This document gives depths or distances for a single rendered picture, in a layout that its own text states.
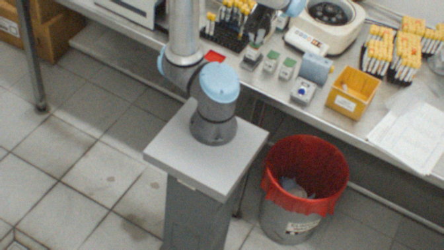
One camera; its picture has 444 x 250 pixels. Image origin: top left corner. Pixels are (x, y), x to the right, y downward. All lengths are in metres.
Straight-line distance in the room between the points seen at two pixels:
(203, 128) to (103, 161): 1.20
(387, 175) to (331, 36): 0.84
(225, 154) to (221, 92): 0.22
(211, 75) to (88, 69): 1.72
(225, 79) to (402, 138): 0.68
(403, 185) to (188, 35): 1.44
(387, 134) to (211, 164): 0.62
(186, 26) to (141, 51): 1.44
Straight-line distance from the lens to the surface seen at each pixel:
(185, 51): 1.59
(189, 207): 1.98
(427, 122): 2.05
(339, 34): 2.10
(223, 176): 1.65
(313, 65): 1.98
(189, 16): 1.50
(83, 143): 2.89
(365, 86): 2.02
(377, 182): 2.62
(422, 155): 1.94
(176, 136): 1.73
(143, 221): 2.62
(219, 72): 1.60
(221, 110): 1.61
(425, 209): 2.63
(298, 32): 2.15
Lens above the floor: 2.26
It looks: 49 degrees down
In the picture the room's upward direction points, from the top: 10 degrees clockwise
